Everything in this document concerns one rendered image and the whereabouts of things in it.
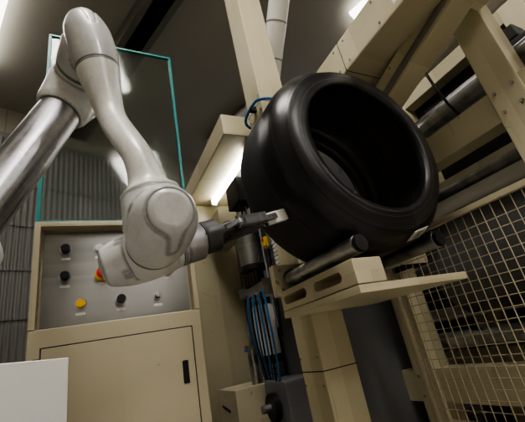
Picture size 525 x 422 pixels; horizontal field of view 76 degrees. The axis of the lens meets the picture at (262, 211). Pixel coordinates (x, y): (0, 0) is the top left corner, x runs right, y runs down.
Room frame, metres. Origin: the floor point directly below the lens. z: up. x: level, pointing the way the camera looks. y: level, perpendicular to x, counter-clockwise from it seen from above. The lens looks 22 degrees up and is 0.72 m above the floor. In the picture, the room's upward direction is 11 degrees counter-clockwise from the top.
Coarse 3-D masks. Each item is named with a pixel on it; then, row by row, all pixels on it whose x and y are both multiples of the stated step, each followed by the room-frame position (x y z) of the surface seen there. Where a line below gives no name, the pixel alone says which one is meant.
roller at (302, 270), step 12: (348, 240) 0.78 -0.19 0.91; (360, 240) 0.77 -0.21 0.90; (324, 252) 0.88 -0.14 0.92; (336, 252) 0.83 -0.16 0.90; (348, 252) 0.79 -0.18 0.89; (360, 252) 0.78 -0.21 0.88; (312, 264) 0.92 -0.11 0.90; (324, 264) 0.88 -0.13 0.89; (336, 264) 0.86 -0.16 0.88; (288, 276) 1.05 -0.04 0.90; (300, 276) 1.00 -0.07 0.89; (312, 276) 0.98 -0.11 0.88
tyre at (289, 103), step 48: (288, 96) 0.74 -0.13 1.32; (336, 96) 0.96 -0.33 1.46; (384, 96) 0.90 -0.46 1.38; (288, 144) 0.72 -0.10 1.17; (336, 144) 1.15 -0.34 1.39; (384, 144) 1.09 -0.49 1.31; (288, 192) 0.77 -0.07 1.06; (336, 192) 0.75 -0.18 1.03; (384, 192) 1.18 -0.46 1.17; (432, 192) 0.92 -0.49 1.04; (288, 240) 0.91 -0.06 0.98; (336, 240) 0.83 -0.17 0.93; (384, 240) 0.85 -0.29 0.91
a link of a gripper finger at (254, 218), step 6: (240, 216) 0.70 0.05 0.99; (246, 216) 0.71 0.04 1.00; (252, 216) 0.72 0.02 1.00; (258, 216) 0.74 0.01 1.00; (264, 216) 0.75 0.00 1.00; (240, 222) 0.69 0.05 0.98; (246, 222) 0.71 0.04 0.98; (252, 222) 0.72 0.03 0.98; (258, 222) 0.74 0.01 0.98; (264, 222) 0.76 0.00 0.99
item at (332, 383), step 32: (224, 0) 1.23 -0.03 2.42; (256, 0) 1.18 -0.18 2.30; (256, 32) 1.16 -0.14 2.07; (256, 64) 1.14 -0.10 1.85; (256, 96) 1.15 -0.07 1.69; (288, 256) 1.17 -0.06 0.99; (320, 320) 1.14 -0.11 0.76; (320, 352) 1.13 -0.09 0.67; (352, 352) 1.18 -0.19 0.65; (320, 384) 1.16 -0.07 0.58; (352, 384) 1.17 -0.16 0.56; (320, 416) 1.19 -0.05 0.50; (352, 416) 1.16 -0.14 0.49
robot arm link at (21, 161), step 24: (48, 72) 0.64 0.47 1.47; (48, 96) 0.64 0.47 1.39; (72, 96) 0.66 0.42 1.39; (24, 120) 0.62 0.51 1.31; (48, 120) 0.63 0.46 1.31; (72, 120) 0.68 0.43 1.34; (24, 144) 0.61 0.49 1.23; (48, 144) 0.64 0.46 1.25; (0, 168) 0.58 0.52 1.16; (24, 168) 0.61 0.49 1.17; (0, 192) 0.58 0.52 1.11; (24, 192) 0.63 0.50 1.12; (0, 216) 0.60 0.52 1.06; (0, 264) 0.63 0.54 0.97
